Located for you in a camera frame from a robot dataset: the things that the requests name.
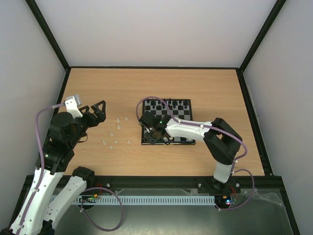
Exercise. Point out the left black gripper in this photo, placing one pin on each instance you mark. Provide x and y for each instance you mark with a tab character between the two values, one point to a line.
101	116

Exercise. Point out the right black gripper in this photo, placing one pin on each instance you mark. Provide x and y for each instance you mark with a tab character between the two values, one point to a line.
148	128

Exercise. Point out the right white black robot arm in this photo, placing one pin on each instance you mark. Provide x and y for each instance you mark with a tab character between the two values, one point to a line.
222	141

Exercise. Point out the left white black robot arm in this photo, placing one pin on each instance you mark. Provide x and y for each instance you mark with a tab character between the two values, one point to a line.
39	215

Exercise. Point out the black and white chessboard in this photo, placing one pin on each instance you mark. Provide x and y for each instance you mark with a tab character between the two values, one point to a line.
161	116

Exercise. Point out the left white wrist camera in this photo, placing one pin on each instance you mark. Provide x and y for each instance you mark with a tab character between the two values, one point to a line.
72	103

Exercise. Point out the white slotted cable duct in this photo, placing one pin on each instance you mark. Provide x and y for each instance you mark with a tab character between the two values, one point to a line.
147	200

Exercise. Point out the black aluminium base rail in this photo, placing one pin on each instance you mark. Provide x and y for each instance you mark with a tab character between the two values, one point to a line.
203	184

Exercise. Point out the black frame post left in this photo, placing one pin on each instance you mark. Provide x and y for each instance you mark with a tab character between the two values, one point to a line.
47	32

